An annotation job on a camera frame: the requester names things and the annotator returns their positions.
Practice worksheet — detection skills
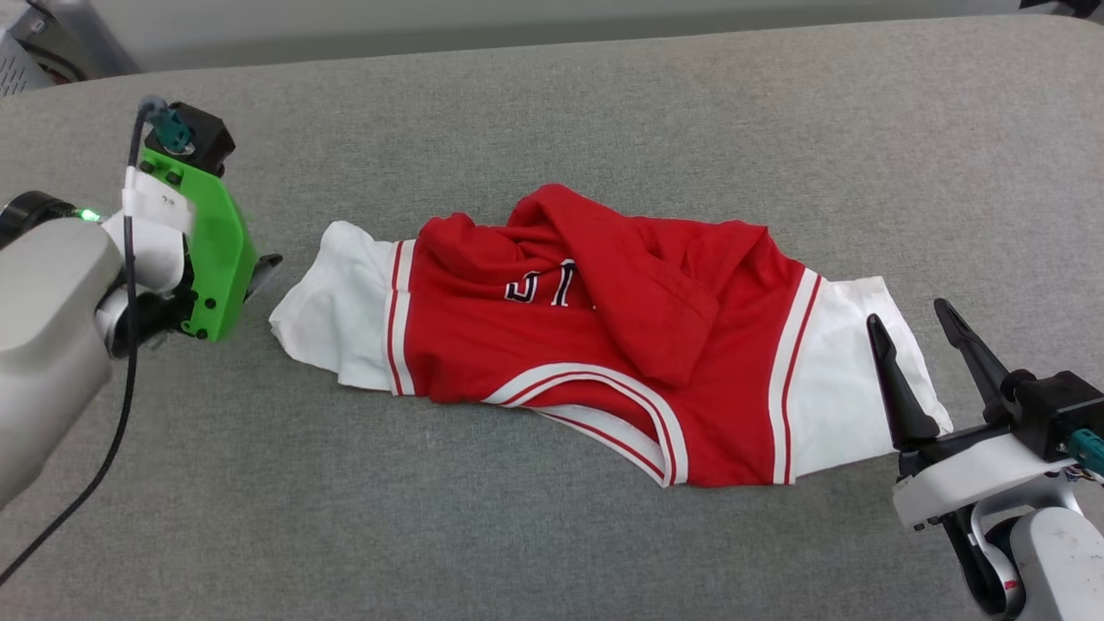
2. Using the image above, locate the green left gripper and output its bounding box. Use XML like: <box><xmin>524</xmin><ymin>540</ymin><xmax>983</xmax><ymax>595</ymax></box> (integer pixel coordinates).
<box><xmin>136</xmin><ymin>147</ymin><xmax>284</xmax><ymax>342</ymax></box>

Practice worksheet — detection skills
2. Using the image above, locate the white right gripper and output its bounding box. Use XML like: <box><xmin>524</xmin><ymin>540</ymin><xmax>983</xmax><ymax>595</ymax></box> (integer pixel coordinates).
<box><xmin>866</xmin><ymin>298</ymin><xmax>1081</xmax><ymax>532</ymax></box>

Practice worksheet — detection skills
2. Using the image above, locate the red and white jersey shirt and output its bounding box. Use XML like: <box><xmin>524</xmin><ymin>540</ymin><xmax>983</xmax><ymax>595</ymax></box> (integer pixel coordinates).
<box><xmin>268</xmin><ymin>183</ymin><xmax>954</xmax><ymax>489</ymax></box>

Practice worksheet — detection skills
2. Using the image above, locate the white tape label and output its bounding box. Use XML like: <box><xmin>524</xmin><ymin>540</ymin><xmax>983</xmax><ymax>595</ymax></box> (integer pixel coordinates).
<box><xmin>121</xmin><ymin>166</ymin><xmax>196</xmax><ymax>234</ymax></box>

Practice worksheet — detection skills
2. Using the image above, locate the grey fabric padded surface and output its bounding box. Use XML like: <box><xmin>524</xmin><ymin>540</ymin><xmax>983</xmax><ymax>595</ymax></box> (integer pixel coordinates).
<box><xmin>0</xmin><ymin>13</ymin><xmax>1104</xmax><ymax>621</ymax></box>

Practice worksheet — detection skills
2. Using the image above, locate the right arm cable, teal plug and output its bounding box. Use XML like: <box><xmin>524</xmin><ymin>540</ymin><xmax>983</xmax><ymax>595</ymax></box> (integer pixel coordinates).
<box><xmin>1063</xmin><ymin>430</ymin><xmax>1104</xmax><ymax>480</ymax></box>

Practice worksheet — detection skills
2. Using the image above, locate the grey metal partition post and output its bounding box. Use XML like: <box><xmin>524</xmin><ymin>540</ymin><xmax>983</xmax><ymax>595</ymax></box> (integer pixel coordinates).
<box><xmin>34</xmin><ymin>0</ymin><xmax>141</xmax><ymax>80</ymax></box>

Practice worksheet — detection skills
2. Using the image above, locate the white case with black handle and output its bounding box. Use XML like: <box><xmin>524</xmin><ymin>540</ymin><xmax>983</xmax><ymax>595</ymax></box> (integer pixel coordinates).
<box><xmin>0</xmin><ymin>28</ymin><xmax>54</xmax><ymax>97</ymax></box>

